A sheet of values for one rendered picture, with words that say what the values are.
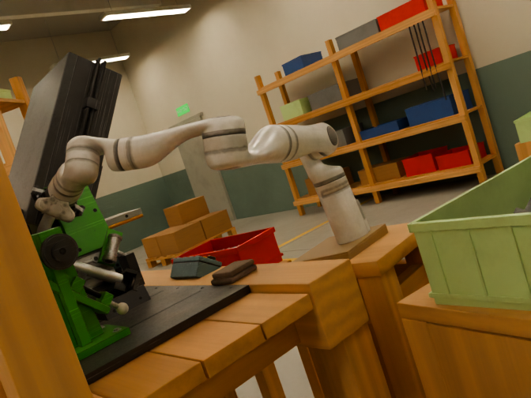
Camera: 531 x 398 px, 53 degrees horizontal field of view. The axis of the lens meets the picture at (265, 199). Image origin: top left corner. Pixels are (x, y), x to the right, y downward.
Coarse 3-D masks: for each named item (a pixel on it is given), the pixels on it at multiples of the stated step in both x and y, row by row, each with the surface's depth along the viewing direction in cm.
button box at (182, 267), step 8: (200, 256) 149; (176, 264) 157; (184, 264) 154; (192, 264) 150; (200, 264) 148; (208, 264) 150; (216, 264) 151; (176, 272) 156; (184, 272) 152; (192, 272) 149; (200, 272) 148; (208, 272) 149
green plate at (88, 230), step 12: (84, 192) 147; (84, 204) 146; (96, 204) 148; (84, 216) 144; (96, 216) 146; (72, 228) 142; (84, 228) 143; (96, 228) 145; (84, 240) 142; (96, 240) 144; (84, 252) 141
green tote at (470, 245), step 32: (480, 192) 116; (512, 192) 123; (416, 224) 101; (448, 224) 95; (480, 224) 90; (512, 224) 86; (448, 256) 98; (480, 256) 93; (512, 256) 88; (448, 288) 100; (480, 288) 95; (512, 288) 90
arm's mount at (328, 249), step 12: (372, 228) 148; (384, 228) 148; (324, 240) 161; (336, 240) 153; (360, 240) 140; (372, 240) 142; (312, 252) 151; (324, 252) 144; (336, 252) 138; (348, 252) 134; (360, 252) 138
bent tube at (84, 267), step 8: (48, 216) 136; (40, 224) 135; (48, 224) 135; (80, 264) 136; (88, 272) 136; (96, 272) 137; (104, 272) 138; (112, 272) 139; (104, 280) 139; (112, 280) 139; (120, 280) 140
